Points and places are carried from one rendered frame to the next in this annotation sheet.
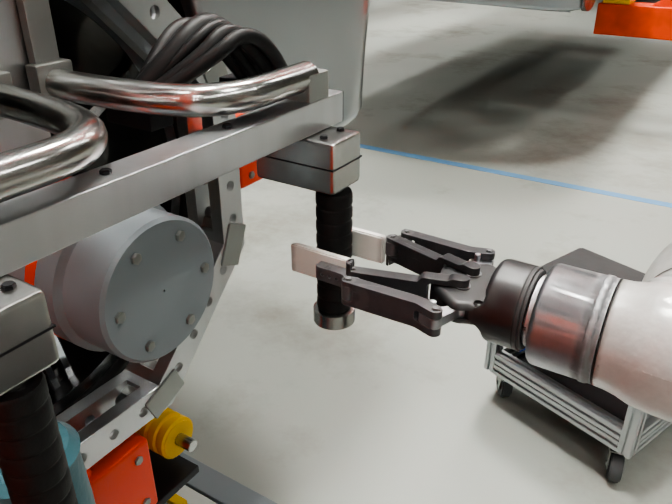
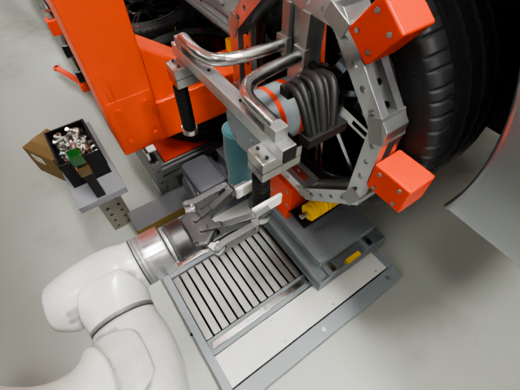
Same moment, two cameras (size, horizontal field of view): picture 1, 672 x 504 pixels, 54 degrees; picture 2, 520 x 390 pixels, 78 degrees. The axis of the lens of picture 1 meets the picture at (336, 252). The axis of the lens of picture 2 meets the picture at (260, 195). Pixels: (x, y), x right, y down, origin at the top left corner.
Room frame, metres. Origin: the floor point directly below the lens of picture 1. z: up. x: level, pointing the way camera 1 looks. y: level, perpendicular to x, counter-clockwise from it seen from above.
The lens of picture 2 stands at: (0.73, -0.36, 1.36)
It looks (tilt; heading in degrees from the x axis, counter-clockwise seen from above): 53 degrees down; 112
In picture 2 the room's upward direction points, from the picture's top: straight up
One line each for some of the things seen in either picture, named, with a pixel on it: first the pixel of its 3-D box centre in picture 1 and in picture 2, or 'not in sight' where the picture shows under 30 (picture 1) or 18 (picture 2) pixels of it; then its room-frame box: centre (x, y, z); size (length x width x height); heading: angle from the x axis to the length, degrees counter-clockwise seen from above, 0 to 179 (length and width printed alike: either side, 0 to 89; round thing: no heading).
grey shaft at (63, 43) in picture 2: not in sight; (70, 53); (-1.04, 0.90, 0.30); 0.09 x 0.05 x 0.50; 147
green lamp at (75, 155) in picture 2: not in sight; (76, 157); (-0.04, 0.05, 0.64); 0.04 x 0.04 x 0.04; 57
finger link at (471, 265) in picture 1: (430, 264); (228, 225); (0.55, -0.09, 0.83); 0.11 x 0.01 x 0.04; 41
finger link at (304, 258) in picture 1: (322, 265); (250, 186); (0.55, 0.01, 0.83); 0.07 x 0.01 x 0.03; 57
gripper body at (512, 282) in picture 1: (485, 296); (191, 233); (0.50, -0.13, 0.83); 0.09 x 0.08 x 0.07; 57
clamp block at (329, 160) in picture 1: (307, 153); (274, 155); (0.60, 0.03, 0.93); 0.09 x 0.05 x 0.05; 57
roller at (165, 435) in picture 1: (116, 405); (335, 195); (0.72, 0.31, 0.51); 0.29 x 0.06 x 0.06; 57
